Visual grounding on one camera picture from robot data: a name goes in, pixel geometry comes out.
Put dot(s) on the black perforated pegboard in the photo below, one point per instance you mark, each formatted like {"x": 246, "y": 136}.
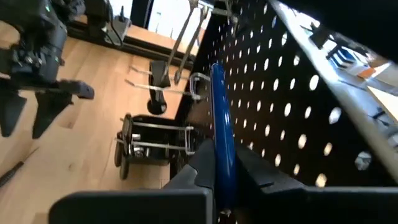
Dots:
{"x": 280, "y": 93}

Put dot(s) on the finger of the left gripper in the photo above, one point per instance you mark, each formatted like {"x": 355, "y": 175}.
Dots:
{"x": 49, "y": 112}
{"x": 11, "y": 112}

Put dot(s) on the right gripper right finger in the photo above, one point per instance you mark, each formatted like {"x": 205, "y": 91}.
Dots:
{"x": 295, "y": 202}

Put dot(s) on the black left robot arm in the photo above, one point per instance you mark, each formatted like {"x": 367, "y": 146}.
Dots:
{"x": 25, "y": 18}

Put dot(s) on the small silver wrench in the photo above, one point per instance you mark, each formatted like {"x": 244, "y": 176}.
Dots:
{"x": 192, "y": 43}

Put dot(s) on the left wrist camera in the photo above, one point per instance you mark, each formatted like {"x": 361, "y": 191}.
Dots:
{"x": 77, "y": 88}

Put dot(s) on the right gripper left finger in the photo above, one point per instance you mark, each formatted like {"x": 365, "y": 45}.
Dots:
{"x": 140, "y": 205}

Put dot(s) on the light wood desk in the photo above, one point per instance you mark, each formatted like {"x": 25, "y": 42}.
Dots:
{"x": 161, "y": 37}

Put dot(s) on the large silver wrench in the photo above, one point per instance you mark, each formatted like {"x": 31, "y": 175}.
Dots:
{"x": 178, "y": 40}

